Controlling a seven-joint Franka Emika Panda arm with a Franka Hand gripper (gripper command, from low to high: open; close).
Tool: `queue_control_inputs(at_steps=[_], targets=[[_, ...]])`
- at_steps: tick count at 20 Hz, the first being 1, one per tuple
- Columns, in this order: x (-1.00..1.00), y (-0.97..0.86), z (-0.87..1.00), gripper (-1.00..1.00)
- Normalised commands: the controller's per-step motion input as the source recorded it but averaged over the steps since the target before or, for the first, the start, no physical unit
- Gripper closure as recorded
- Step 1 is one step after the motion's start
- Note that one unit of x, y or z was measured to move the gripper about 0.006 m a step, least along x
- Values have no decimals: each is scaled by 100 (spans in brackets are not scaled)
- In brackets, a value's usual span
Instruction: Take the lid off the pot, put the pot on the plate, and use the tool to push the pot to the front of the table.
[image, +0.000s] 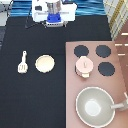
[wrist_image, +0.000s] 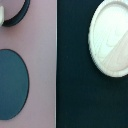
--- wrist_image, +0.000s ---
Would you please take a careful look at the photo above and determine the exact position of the round wooden plate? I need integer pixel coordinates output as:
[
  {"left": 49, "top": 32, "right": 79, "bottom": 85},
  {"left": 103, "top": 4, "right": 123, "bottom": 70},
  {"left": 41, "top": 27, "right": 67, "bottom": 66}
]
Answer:
[{"left": 88, "top": 0, "right": 128, "bottom": 77}]

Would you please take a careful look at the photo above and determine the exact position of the pink stove counter block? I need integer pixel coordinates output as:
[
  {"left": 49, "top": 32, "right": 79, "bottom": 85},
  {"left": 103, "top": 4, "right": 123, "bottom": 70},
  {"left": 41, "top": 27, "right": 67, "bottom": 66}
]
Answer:
[{"left": 0, "top": 0, "right": 57, "bottom": 128}]

